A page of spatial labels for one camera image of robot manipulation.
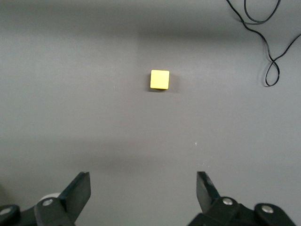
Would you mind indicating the yellow cube block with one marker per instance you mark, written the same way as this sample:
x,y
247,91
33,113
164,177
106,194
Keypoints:
x,y
160,79

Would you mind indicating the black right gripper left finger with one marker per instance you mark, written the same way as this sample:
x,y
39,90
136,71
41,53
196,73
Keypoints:
x,y
70,202

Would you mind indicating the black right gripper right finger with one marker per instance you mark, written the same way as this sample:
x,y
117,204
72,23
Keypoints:
x,y
211,207

